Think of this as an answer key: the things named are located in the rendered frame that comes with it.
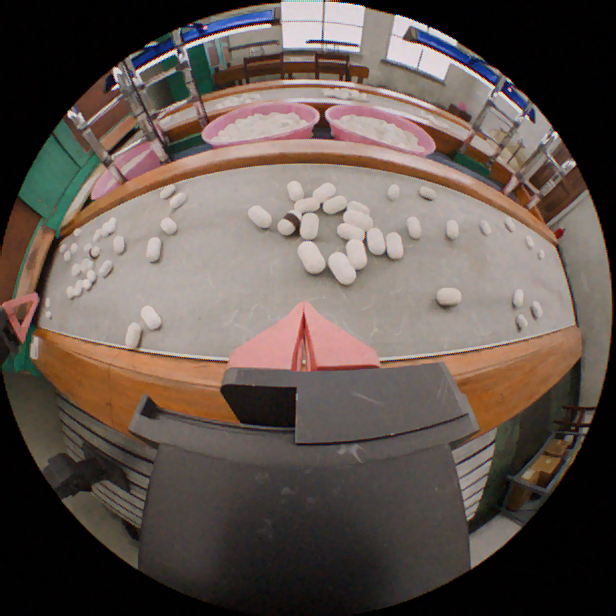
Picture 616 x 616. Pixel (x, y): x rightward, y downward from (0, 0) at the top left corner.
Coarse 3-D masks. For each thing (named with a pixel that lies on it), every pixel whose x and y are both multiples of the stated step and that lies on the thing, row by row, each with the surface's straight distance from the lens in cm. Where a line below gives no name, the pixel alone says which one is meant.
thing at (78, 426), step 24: (72, 408) 72; (72, 432) 78; (96, 432) 60; (72, 456) 89; (120, 456) 53; (144, 456) 45; (456, 456) 43; (480, 456) 50; (144, 480) 50; (480, 480) 56; (120, 504) 71
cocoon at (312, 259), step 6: (300, 246) 21; (306, 246) 21; (312, 246) 21; (300, 252) 21; (306, 252) 21; (312, 252) 20; (318, 252) 21; (306, 258) 20; (312, 258) 20; (318, 258) 20; (306, 264) 20; (312, 264) 20; (318, 264) 20; (324, 264) 21; (312, 270) 20; (318, 270) 20
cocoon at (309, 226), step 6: (306, 216) 24; (312, 216) 24; (306, 222) 23; (312, 222) 23; (318, 222) 24; (300, 228) 23; (306, 228) 22; (312, 228) 23; (306, 234) 22; (312, 234) 23
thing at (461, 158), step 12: (480, 60) 90; (492, 96) 80; (528, 108) 91; (480, 120) 80; (516, 120) 90; (468, 132) 81; (480, 132) 82; (468, 144) 82; (504, 144) 90; (456, 156) 82; (468, 156) 88; (492, 156) 92; (480, 168) 91
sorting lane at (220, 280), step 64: (192, 192) 37; (256, 192) 31; (384, 192) 33; (448, 192) 44; (128, 256) 38; (192, 256) 27; (256, 256) 23; (384, 256) 25; (448, 256) 31; (512, 256) 50; (64, 320) 57; (128, 320) 32; (192, 320) 24; (256, 320) 21; (384, 320) 22; (448, 320) 27; (512, 320) 40
